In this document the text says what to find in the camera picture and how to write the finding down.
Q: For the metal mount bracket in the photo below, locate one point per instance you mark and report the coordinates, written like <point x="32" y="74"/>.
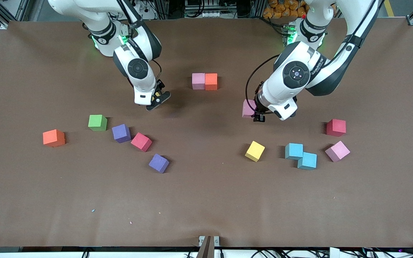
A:
<point x="208" y="245"/>

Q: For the red foam block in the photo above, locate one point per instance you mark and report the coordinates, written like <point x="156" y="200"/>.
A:
<point x="141" y="142"/>
<point x="336" y="127"/>

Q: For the green foam block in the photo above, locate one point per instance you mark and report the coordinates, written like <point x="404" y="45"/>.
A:
<point x="97" y="122"/>

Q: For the brown paper table cover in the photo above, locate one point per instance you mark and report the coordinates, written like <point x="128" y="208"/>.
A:
<point x="206" y="200"/>

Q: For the white socket strip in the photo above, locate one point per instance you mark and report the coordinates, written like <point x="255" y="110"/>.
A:
<point x="212" y="14"/>

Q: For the pile of orange objects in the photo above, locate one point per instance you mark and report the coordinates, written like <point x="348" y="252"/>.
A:
<point x="274" y="10"/>

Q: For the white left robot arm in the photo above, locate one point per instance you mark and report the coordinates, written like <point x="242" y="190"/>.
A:
<point x="296" y="73"/>

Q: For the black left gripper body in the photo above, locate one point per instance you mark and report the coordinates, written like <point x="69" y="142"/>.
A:
<point x="257" y="108"/>

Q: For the pink foam block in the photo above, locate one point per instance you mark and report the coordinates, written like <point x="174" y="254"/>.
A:
<point x="248" y="108"/>
<point x="337" y="151"/>
<point x="198" y="81"/>

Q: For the blue foam block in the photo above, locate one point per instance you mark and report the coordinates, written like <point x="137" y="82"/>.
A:
<point x="293" y="150"/>
<point x="307" y="161"/>

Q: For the purple foam block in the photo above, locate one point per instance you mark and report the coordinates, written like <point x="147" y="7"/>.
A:
<point x="158" y="163"/>
<point x="121" y="133"/>

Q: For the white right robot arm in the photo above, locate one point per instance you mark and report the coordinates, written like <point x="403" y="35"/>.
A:
<point x="137" y="68"/>

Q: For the orange foam block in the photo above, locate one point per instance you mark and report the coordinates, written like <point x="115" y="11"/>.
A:
<point x="211" y="81"/>
<point x="53" y="138"/>

